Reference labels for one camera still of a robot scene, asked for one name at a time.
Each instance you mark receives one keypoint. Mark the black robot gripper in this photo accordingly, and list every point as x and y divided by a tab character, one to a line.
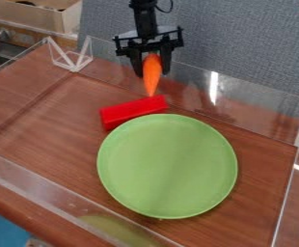
131	45

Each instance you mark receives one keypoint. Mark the orange toy carrot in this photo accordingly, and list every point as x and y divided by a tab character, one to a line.
151	73

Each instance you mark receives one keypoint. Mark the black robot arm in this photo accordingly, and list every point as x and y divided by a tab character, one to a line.
149	37

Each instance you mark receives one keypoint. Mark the red wedge block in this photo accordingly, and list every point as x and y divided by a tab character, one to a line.
120	113

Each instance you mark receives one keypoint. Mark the cardboard box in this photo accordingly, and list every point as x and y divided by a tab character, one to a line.
52	15

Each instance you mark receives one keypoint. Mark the wooden shelf with knob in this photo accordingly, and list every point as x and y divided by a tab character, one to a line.
18	36

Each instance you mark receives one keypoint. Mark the green round plate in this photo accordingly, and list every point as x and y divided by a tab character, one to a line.
167	166

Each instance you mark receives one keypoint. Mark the clear acrylic enclosure wall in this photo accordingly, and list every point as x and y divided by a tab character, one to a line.
50	133

